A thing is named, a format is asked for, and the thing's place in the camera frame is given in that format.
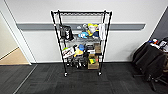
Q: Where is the black box with print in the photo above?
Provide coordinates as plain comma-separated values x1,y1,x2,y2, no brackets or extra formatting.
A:
85,44,96,56

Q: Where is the yellow plush with blue cap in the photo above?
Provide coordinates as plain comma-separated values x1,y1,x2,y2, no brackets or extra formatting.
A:
73,44,86,58

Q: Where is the small brown cardboard box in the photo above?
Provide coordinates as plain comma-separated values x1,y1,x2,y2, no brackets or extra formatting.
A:
93,42,102,55

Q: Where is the yellow-green pack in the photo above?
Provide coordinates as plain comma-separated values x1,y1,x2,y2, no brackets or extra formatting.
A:
88,57,98,65

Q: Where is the dark goods cluster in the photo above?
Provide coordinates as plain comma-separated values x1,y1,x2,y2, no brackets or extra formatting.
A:
66,54,88,69

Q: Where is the white printed box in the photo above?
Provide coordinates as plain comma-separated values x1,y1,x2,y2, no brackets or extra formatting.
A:
62,46,75,59

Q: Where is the open brown cardboard box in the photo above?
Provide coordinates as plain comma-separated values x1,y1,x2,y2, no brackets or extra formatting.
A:
87,53,101,70

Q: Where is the black bag with grey print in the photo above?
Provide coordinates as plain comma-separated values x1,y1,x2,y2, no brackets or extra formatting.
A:
59,24,74,42

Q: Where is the white paper bag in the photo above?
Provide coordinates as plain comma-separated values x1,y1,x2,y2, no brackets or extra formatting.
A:
98,22,106,40

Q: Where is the black wire shelf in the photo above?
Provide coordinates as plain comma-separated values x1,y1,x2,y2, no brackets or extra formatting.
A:
50,9,113,77

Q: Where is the long grey wall band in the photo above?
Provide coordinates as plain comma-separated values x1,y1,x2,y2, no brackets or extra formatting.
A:
16,22,147,32

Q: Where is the white door frame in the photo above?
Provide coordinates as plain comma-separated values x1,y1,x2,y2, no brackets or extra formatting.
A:
0,0,37,65

